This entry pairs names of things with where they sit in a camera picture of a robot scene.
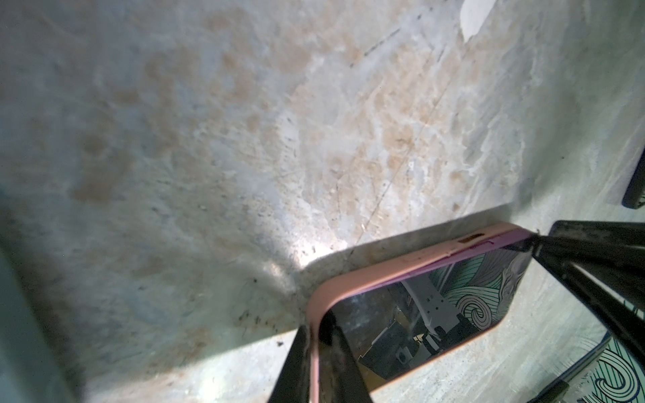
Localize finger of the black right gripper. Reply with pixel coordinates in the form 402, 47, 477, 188
507, 220, 644, 271
534, 255, 644, 363

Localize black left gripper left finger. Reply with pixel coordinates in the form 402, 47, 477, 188
268, 325, 311, 403

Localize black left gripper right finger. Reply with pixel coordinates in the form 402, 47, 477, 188
318, 312, 373, 403

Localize black phone case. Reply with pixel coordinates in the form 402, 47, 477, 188
621, 151, 645, 210

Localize black phone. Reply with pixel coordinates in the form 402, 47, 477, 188
318, 228, 531, 387

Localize light blue phone case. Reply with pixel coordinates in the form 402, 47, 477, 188
1, 256, 77, 402

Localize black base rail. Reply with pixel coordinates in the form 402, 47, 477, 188
528, 332, 611, 403

